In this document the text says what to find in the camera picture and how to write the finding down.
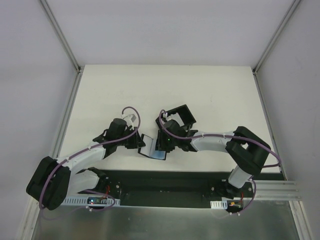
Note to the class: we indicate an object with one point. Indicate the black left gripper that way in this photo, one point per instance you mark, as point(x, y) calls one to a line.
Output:
point(136, 142)

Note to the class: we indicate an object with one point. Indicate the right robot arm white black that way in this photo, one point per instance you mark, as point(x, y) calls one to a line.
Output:
point(247, 150)

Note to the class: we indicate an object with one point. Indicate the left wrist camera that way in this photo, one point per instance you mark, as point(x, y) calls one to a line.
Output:
point(130, 119)

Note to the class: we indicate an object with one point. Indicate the left white cable duct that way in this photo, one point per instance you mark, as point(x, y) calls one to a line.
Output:
point(90, 201)

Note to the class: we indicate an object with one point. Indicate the left aluminium frame post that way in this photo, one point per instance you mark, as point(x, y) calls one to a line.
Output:
point(60, 35)

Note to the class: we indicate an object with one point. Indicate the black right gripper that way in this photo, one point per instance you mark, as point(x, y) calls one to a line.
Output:
point(162, 141)

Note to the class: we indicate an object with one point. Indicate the aluminium front frame rail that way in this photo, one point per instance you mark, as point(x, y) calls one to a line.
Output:
point(277, 190)

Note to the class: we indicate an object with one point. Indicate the aluminium frame post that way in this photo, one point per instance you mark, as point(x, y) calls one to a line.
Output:
point(60, 35)
point(277, 34)

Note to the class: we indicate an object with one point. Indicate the black plastic card tray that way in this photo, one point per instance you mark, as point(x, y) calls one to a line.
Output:
point(182, 115)

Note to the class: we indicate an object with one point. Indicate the right white cable duct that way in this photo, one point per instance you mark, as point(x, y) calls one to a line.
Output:
point(219, 204)

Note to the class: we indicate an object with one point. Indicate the white cable duct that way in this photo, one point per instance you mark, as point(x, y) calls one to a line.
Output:
point(219, 204)
point(90, 201)

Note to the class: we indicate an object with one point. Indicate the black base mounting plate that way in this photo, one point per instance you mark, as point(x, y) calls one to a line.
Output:
point(169, 189)

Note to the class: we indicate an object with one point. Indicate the right aluminium frame post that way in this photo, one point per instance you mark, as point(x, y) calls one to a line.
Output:
point(277, 34)

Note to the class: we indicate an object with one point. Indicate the black leather card holder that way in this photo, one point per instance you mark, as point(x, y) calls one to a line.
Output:
point(149, 150)

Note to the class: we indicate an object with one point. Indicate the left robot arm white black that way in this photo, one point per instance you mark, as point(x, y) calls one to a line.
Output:
point(55, 179)

